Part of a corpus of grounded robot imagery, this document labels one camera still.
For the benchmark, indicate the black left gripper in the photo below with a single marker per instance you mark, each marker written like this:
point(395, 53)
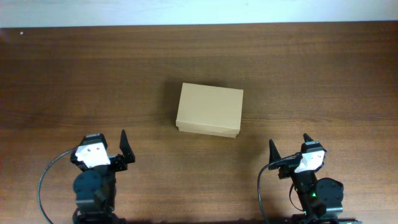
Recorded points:
point(117, 160)

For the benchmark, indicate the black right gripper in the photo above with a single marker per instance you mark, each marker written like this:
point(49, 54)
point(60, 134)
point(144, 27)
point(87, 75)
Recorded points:
point(286, 170)

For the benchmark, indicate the brown cardboard box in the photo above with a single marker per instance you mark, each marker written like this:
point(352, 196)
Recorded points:
point(210, 110)

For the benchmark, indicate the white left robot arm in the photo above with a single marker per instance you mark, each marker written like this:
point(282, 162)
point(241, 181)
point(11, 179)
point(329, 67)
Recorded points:
point(95, 187)

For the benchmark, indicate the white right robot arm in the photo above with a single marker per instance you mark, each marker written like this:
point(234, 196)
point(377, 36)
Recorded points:
point(321, 199)

